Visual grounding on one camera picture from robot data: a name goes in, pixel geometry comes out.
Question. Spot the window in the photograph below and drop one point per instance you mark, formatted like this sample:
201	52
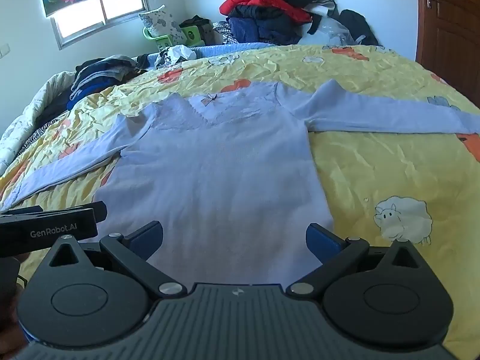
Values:
120	5

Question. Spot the navy jacket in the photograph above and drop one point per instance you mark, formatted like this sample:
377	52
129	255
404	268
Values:
262	26

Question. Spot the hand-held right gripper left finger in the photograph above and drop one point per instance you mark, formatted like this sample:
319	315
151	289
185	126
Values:
147	239

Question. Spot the crumpled white cloth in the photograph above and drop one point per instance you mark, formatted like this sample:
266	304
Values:
178	52

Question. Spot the pile of dark clothes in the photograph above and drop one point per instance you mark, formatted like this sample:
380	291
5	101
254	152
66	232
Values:
93	73

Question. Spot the green plastic chair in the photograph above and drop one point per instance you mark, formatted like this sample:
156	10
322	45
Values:
163	41

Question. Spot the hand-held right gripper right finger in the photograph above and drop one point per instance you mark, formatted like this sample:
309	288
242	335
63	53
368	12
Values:
321	242

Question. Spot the brown wooden door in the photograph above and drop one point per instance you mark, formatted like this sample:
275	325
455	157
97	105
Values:
450	37

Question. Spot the grey patterned pillow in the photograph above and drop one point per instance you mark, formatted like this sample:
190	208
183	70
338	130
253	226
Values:
161	22

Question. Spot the yellow sheep-print bedsheet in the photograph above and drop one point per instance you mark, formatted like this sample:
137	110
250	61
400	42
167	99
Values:
375	165

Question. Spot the black bag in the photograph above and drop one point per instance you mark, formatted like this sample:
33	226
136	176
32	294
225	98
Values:
356	22

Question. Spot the checkered cloth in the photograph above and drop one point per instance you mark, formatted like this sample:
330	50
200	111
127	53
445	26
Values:
225	32

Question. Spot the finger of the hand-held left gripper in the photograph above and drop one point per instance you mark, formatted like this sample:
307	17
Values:
75	210

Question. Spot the light blue blanket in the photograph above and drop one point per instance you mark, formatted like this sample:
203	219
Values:
232	47

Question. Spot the dark cloth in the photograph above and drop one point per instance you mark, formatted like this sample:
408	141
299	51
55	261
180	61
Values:
197	20

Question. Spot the white quilted blanket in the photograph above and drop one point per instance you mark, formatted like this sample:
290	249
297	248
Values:
22	120

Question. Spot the lavender long-sleeve shirt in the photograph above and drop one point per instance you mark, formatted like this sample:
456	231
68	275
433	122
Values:
225	165

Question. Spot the green box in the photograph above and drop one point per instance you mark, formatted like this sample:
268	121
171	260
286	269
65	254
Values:
191	34

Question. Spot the white wall switch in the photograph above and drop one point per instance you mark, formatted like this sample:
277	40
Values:
3	50

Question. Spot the clear plastic bag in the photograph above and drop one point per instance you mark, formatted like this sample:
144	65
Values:
333	32

